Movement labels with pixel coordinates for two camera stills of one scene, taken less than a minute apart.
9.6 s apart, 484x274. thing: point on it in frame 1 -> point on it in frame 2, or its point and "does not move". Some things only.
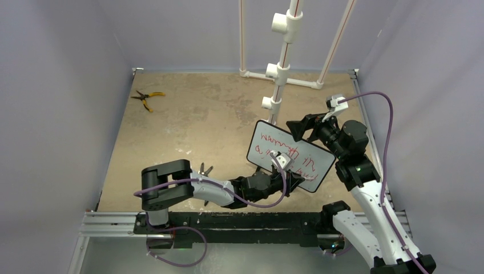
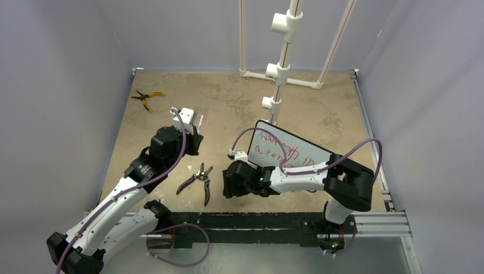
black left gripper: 292,179 -> 194,139
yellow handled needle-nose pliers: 142,97 does not move
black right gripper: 298,127 -> 231,189
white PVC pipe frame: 288,24 does not move
